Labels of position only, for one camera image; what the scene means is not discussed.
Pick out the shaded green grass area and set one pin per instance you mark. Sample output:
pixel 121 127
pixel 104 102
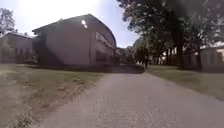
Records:
pixel 193 80

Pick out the dark row of trees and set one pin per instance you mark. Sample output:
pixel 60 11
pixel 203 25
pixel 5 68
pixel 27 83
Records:
pixel 160 20

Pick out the grey asphalt path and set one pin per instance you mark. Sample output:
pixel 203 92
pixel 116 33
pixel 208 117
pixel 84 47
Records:
pixel 133 106

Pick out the low brick building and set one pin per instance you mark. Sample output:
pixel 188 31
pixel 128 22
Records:
pixel 213 56

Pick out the patchy dry grass area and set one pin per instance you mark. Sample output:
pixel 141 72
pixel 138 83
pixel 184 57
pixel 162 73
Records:
pixel 40 86

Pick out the white building with dark windows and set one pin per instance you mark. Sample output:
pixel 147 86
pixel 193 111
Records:
pixel 66 46

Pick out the single tree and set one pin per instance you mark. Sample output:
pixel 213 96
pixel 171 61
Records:
pixel 6 21

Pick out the pale distant building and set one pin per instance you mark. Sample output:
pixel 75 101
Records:
pixel 20 46

